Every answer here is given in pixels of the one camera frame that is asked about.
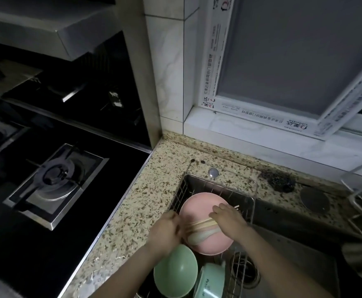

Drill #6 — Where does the grey range hood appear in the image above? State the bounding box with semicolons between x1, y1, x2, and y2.
0;0;123;62

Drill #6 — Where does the stainless steel sink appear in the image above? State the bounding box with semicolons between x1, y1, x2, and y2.
136;174;341;298

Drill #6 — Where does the bundle of wooden chopsticks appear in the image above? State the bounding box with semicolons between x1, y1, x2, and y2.
184;205;241;237

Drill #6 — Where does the round metal hole cover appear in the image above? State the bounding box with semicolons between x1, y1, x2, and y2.
299;186;331;214

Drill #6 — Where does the mint green printed cup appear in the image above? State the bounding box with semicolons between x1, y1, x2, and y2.
193;261;229;298

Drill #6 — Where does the metal wire drying basket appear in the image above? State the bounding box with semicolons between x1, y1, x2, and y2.
168;159;260;298

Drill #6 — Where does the black glass cooktop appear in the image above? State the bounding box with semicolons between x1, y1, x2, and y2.
0;99;153;298

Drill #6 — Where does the green bowl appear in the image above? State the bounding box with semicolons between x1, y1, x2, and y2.
154;244;199;298

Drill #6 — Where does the white film-covered window frame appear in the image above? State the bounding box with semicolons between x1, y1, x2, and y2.
198;0;362;141

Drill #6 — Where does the person's left hand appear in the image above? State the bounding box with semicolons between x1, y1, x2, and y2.
146;210;183;257

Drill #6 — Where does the dark steel wool scrubber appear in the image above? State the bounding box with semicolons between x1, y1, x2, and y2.
267;171;296;194

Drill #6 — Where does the round sink drain strainer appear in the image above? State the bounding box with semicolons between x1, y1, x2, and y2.
230;252;261;290

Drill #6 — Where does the person's right forearm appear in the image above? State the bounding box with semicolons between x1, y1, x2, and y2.
231;226;335;298

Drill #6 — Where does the person's right hand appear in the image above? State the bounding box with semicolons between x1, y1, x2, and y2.
208;203;250;243

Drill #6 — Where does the pale ceramic spoon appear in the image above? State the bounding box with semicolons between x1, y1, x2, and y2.
187;227;222;246

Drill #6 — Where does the person's left forearm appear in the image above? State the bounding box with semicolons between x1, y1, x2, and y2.
88;242;170;298

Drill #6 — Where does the pink round plate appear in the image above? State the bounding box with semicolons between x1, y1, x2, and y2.
179;192;234;256

